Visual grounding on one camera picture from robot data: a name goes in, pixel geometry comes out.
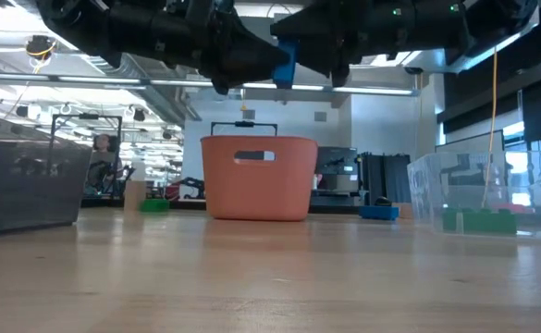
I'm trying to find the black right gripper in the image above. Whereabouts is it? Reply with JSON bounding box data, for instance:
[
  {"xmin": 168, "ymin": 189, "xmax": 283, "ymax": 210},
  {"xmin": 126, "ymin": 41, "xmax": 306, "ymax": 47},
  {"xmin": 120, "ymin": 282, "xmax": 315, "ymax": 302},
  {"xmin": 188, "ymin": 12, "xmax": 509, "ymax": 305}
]
[{"xmin": 269, "ymin": 0, "xmax": 419, "ymax": 88}]

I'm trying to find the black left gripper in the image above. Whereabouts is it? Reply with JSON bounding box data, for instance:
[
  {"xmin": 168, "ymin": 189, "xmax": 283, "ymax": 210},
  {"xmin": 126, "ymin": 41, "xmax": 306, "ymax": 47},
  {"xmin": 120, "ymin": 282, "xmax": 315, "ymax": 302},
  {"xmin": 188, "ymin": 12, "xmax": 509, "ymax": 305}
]
[{"xmin": 156, "ymin": 0, "xmax": 292, "ymax": 96}]

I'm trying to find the green toy brick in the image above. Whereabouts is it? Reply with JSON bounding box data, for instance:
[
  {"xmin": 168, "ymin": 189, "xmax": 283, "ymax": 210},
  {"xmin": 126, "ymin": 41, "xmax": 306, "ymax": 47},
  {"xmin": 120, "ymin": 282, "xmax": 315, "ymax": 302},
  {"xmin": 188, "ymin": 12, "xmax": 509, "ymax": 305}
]
[
  {"xmin": 139, "ymin": 198, "xmax": 171, "ymax": 214},
  {"xmin": 442, "ymin": 207, "xmax": 518, "ymax": 235}
]

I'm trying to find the clear plastic bin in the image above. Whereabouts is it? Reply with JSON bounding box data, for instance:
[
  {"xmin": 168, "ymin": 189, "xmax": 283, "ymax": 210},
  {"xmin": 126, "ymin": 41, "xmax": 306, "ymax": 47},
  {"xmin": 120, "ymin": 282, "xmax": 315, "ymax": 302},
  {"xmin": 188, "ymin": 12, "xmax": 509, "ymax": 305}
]
[{"xmin": 407, "ymin": 136, "xmax": 541, "ymax": 242}]

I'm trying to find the long ceiling light strip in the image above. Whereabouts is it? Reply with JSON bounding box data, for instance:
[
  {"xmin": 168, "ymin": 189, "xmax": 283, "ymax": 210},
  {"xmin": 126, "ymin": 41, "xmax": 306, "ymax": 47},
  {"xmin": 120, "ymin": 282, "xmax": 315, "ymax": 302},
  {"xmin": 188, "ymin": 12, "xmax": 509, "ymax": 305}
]
[{"xmin": 0, "ymin": 71, "xmax": 414, "ymax": 97}]

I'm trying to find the orange plastic bin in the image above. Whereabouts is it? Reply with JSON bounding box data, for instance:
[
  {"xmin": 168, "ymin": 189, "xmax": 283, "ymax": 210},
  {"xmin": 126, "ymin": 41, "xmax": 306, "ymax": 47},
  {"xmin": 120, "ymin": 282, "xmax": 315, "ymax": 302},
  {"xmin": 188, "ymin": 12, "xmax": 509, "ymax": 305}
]
[{"xmin": 200, "ymin": 135, "xmax": 319, "ymax": 222}]

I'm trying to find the black printer cabinet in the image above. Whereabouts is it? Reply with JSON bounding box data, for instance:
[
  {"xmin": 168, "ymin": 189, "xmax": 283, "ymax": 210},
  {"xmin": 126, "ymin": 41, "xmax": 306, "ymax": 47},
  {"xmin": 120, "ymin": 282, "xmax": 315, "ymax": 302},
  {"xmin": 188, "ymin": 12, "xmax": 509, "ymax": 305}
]
[{"xmin": 314, "ymin": 146, "xmax": 360, "ymax": 207}]

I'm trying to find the person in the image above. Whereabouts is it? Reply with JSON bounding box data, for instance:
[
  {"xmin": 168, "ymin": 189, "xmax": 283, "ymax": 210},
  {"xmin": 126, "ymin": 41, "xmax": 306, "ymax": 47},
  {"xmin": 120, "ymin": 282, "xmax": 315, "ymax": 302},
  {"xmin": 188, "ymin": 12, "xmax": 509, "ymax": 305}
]
[{"xmin": 87, "ymin": 133, "xmax": 126, "ymax": 195}]

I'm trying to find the black ceiling fixture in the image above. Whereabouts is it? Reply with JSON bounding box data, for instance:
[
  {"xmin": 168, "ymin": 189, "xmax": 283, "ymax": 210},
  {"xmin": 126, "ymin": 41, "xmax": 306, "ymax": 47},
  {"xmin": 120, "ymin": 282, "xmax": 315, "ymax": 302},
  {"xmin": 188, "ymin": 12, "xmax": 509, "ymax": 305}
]
[{"xmin": 24, "ymin": 34, "xmax": 58, "ymax": 61}]

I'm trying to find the smoky grey plastic bin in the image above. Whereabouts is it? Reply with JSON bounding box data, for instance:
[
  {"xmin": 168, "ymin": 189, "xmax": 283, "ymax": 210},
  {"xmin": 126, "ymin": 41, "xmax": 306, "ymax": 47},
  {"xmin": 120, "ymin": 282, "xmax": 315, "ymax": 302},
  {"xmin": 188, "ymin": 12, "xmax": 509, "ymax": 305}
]
[{"xmin": 0, "ymin": 113, "xmax": 93, "ymax": 238}]

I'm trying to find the large silver duct hood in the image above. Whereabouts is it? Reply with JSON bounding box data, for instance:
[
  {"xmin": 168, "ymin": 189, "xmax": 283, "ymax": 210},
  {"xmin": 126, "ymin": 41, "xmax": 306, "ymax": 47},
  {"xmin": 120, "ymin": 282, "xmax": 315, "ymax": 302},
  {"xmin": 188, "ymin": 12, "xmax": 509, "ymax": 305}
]
[{"xmin": 357, "ymin": 8, "xmax": 541, "ymax": 75}]

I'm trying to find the black aluminium table frame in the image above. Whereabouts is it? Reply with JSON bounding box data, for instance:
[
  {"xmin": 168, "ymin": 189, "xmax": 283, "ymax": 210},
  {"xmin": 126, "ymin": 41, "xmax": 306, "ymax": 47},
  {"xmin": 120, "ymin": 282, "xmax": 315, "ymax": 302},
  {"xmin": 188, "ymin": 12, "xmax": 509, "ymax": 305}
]
[{"xmin": 80, "ymin": 197, "xmax": 376, "ymax": 215}]

